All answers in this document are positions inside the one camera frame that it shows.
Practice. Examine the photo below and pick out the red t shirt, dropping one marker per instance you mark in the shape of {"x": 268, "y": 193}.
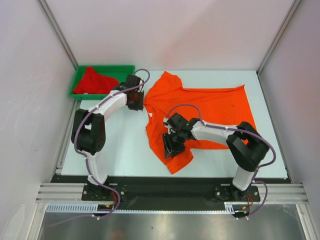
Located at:
{"x": 94, "y": 83}

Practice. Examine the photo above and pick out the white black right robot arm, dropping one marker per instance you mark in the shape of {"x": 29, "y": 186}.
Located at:
{"x": 245, "y": 144}

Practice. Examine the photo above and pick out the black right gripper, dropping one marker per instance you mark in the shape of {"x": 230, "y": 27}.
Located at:
{"x": 170, "y": 148}

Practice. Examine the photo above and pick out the green plastic tray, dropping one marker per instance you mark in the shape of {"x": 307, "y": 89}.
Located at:
{"x": 119, "y": 72}

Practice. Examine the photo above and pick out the aluminium corner post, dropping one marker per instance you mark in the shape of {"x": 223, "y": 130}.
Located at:
{"x": 53, "y": 23}
{"x": 279, "y": 34}

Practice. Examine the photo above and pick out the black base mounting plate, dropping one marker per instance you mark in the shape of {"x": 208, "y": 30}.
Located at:
{"x": 164, "y": 193}

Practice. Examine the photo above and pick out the aluminium front frame rail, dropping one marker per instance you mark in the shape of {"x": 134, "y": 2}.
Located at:
{"x": 72, "y": 193}

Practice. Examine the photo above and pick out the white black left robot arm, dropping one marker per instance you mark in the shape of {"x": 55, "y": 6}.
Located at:
{"x": 89, "y": 131}

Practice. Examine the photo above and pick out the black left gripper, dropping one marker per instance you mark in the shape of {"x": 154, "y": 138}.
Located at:
{"x": 139, "y": 106}

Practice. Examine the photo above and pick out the right aluminium corner post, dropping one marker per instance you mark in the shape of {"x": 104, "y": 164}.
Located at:
{"x": 279, "y": 34}

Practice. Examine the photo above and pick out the orange t shirt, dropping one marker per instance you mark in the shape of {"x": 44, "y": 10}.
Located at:
{"x": 225, "y": 106}

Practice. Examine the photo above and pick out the left aluminium corner post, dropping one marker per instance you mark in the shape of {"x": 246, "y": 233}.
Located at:
{"x": 53, "y": 23}

